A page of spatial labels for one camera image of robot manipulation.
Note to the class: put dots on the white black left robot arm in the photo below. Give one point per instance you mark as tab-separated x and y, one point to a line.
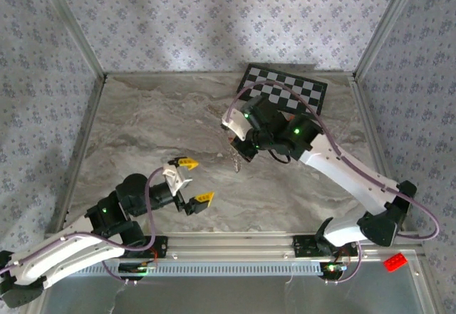
64	253

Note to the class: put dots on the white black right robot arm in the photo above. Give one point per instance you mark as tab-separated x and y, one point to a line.
342	171

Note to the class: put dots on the black grey checkerboard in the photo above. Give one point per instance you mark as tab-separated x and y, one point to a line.
303	89

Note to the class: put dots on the small circuit board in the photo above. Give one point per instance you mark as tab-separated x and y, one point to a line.
137	268
333	268

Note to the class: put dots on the grey metal panel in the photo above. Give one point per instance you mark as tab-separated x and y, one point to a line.
228	296

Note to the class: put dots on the red toy brick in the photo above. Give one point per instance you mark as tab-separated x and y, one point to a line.
394	262

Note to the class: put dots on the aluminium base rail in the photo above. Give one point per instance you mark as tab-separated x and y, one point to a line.
228	244

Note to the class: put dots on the aluminium table side rail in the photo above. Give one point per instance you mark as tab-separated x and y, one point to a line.
375	150
82	139

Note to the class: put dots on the aluminium frame post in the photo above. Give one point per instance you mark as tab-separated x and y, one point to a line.
74	25
385	25

